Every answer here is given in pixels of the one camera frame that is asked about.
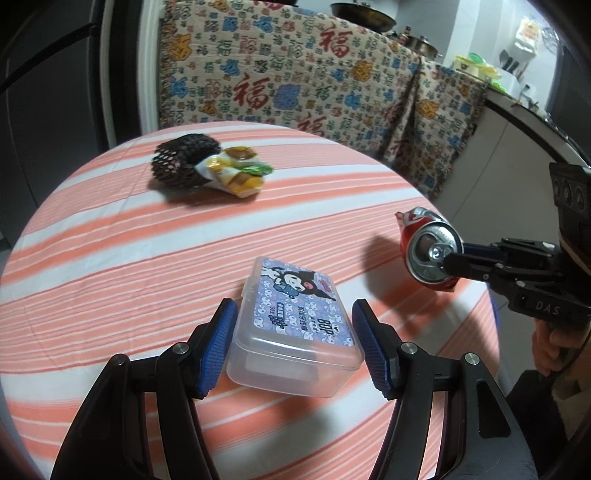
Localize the person's right forearm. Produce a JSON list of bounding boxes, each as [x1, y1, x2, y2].
[[551, 351, 591, 444]]

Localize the crumpled snack wrapper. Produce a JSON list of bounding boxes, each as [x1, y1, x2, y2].
[[194, 145, 274, 199]]

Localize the dark wok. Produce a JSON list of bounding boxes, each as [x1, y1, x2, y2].
[[330, 1, 398, 33]]

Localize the dark refrigerator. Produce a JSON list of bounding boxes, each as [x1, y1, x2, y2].
[[0, 0, 148, 232]]

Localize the yellow green bowls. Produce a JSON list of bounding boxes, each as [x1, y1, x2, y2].
[[452, 53, 502, 86]]

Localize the kitchen utensils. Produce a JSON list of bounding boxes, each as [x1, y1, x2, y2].
[[499, 48, 529, 80]]

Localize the person's right hand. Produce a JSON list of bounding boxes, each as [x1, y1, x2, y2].
[[531, 318, 575, 384]]

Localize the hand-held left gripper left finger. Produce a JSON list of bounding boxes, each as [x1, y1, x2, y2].
[[51, 298, 238, 480]]

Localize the orange striped tablecloth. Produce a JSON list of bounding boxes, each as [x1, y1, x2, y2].
[[0, 121, 502, 480]]

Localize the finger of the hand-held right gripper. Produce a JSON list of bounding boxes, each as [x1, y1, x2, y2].
[[442, 252, 565, 283], [462, 237, 561, 260]]

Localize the printed blanket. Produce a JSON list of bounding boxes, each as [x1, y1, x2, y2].
[[157, 0, 488, 199]]

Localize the crushed red soda can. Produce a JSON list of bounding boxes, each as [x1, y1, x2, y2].
[[394, 206, 465, 294]]

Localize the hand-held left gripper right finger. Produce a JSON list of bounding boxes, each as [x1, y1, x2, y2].
[[352, 299, 539, 480]]

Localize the steel pot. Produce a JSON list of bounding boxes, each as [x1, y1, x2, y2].
[[398, 31, 444, 61]]

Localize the clear plastic box cartoon label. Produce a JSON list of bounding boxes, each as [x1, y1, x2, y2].
[[226, 256, 364, 398]]

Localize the white plastic bag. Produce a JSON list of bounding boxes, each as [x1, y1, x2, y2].
[[512, 18, 543, 51]]

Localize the black foam net sleeve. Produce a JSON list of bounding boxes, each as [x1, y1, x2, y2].
[[151, 134, 222, 189]]

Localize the kitchen counter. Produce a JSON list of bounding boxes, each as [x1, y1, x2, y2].
[[480, 83, 591, 162]]

